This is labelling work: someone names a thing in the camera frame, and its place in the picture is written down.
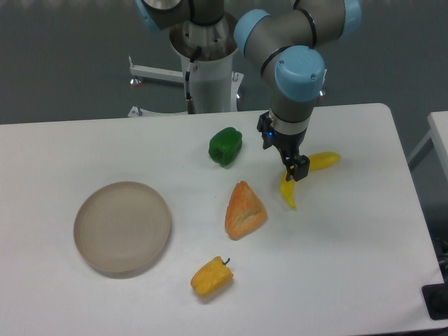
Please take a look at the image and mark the black cable on pedestal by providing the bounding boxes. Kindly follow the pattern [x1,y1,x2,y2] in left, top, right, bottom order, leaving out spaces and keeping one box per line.
[184,45,203,115]

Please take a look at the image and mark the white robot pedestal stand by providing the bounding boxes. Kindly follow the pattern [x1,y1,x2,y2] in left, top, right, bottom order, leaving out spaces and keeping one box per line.
[126,13,328,118]

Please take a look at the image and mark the black box at edge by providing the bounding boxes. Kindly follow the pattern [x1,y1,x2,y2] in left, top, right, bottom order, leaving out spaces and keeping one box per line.
[421,283,447,321]

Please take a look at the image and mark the white side table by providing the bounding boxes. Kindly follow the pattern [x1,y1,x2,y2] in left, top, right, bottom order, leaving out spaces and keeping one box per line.
[407,111,447,176]

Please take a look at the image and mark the yellow bell pepper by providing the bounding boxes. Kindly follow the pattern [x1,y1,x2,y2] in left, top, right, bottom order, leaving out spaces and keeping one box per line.
[190,256,234,298]

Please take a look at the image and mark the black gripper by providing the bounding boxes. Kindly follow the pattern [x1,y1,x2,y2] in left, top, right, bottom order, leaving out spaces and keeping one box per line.
[257,111,310,182]

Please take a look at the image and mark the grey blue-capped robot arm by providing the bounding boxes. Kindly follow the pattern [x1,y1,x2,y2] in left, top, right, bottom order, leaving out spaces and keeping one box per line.
[135,1,362,181]

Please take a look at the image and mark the yellow banana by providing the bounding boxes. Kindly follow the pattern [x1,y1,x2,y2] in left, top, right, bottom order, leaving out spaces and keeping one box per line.
[279,152,341,209]

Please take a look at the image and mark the beige round plate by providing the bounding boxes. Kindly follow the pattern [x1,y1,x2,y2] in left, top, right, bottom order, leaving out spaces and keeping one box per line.
[73,181,172,279]

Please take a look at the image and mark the orange bread slice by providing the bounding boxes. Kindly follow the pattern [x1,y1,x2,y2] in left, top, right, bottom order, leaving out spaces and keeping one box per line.
[225,181,267,240]

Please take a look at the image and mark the green bell pepper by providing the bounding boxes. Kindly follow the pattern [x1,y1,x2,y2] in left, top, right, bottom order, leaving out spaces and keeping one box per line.
[208,127,243,167]

